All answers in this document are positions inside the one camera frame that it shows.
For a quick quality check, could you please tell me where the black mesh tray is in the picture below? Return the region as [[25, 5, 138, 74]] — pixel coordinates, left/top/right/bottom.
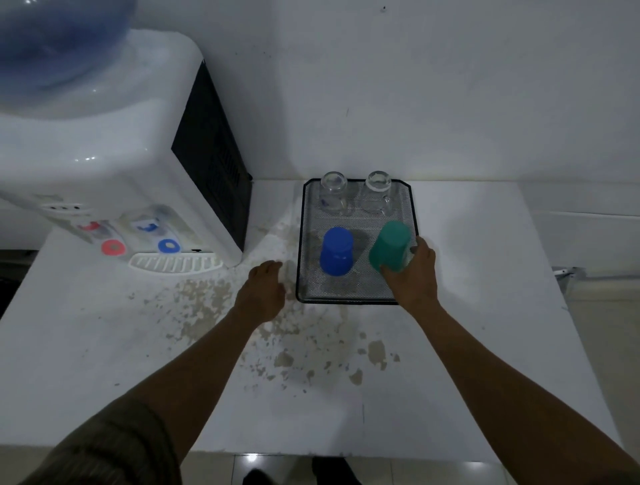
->
[[295, 178, 419, 305]]

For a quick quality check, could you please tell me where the person's left forearm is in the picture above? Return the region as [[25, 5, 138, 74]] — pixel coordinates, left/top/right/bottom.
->
[[125, 307, 261, 463]]

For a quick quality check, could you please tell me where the white water dispenser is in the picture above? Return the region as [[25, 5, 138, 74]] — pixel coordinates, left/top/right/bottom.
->
[[0, 28, 253, 276]]

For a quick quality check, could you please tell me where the person's left hand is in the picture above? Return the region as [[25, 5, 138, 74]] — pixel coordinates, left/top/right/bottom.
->
[[232, 260, 287, 326]]

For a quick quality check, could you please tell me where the person's right shoe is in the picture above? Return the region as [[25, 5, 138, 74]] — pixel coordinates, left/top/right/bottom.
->
[[312, 457, 362, 485]]

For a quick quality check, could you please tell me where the clear drinking glass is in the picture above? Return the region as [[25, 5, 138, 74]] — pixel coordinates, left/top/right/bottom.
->
[[361, 170, 393, 217], [319, 171, 349, 216]]

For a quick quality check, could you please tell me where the person's right forearm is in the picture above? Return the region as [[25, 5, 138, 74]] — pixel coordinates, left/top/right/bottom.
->
[[415, 299, 640, 485]]

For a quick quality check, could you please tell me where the green plastic cup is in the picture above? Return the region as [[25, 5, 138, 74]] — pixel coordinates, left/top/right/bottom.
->
[[368, 220, 413, 274]]

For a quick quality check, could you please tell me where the large blue water bottle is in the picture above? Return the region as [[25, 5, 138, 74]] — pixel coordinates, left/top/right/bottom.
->
[[0, 0, 139, 101]]

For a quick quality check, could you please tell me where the blue plastic cup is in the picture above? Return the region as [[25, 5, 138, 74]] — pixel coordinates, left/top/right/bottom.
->
[[319, 227, 355, 277]]

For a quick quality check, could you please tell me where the person's right hand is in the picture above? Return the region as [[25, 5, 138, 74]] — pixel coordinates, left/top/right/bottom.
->
[[381, 236, 441, 313]]

